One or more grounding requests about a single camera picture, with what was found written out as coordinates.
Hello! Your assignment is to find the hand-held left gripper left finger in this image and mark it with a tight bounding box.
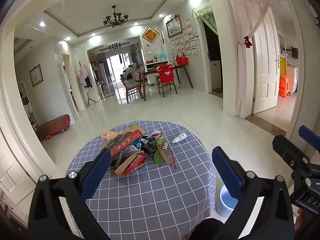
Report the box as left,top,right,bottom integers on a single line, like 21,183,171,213
27,148,112,240

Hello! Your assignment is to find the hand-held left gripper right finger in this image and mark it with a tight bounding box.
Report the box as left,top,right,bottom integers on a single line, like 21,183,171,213
212,146,295,240

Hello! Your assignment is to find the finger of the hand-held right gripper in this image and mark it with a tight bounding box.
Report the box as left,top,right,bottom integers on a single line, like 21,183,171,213
272,135,320,174
299,125,320,153

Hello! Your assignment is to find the tan paper strip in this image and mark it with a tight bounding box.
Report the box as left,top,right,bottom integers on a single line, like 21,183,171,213
114,150,145,177

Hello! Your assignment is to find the white ribbed waste bin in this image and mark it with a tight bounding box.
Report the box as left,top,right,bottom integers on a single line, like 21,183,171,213
216,184,240,218

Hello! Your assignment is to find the long red snack wrapper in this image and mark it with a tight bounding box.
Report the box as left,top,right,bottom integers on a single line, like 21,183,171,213
122,152,148,177

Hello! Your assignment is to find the orange white snack bag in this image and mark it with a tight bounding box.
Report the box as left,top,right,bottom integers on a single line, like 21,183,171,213
101,129,123,142

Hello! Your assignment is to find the red string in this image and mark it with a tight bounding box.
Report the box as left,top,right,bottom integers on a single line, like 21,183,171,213
165,148,177,169

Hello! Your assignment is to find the small white plastic bottle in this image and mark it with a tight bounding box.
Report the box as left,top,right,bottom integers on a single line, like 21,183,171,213
172,132,188,144

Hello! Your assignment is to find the green wrapper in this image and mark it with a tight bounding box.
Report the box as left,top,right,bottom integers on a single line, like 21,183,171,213
153,138,168,165

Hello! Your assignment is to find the person's right forearm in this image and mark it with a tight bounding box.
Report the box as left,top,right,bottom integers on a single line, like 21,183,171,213
294,207,308,233

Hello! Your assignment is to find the orange plastic stool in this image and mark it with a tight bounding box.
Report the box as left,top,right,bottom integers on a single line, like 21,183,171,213
279,77,290,97

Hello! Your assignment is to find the white cupboard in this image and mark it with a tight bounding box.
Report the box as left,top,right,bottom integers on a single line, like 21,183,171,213
287,65,300,96

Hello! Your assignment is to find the grey-blue checked tablecloth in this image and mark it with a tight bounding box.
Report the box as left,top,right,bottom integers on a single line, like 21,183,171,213
65,120,217,240

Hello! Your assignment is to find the person's leg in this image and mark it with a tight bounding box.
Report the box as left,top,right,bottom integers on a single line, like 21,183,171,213
191,217,228,240

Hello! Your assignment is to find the pink brown bench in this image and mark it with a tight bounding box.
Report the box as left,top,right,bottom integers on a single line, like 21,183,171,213
35,114,71,140

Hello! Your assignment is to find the white panelled door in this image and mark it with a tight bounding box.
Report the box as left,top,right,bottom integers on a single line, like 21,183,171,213
252,7,280,114
0,127,35,205

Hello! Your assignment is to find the yellow plastic board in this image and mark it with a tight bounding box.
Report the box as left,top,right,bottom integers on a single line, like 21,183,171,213
279,57,288,79

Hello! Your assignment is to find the pink floral curtain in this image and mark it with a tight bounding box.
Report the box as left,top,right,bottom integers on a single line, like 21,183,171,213
226,0,283,118

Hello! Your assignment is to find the bare wooden chair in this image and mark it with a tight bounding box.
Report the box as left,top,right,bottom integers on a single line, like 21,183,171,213
120,74,143,103

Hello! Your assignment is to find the white clothes rack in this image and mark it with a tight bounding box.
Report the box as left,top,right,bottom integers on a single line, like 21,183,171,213
17,80,40,130

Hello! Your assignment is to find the white cabinet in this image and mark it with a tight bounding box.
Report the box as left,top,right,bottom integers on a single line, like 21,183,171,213
210,60,222,90

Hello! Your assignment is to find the coat stand with clothes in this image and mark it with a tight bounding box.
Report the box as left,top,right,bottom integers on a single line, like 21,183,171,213
76,61,97,104

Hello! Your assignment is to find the grey sofa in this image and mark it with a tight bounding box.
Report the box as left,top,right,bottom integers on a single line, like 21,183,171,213
121,62,140,80

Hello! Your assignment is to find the wooden chair with cover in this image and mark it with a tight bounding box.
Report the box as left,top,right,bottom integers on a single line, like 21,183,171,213
156,65,178,98

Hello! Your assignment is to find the red chair cover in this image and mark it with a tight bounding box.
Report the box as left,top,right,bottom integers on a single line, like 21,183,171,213
157,64,175,83

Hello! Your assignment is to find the wooden dining table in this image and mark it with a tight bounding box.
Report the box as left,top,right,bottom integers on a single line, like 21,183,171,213
137,64,194,102

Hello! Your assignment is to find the small framed picture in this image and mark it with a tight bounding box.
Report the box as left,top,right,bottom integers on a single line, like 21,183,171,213
29,64,42,87

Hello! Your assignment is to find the red basket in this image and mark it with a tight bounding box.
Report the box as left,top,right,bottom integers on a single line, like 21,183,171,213
176,51,190,66

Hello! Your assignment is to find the green curtain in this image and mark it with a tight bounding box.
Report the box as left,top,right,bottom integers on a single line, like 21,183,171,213
192,2,217,34

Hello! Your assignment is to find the large framed picture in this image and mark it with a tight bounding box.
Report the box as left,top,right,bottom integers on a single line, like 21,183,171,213
166,14,182,38

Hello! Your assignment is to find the large black chandelier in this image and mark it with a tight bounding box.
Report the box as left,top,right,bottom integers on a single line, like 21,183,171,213
103,5,129,28

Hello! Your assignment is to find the group of wall certificates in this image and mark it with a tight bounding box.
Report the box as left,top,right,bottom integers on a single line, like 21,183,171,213
171,19,198,56

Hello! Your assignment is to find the red gold diamond wall decoration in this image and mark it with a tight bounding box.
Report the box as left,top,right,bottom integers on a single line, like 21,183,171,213
142,26,160,47

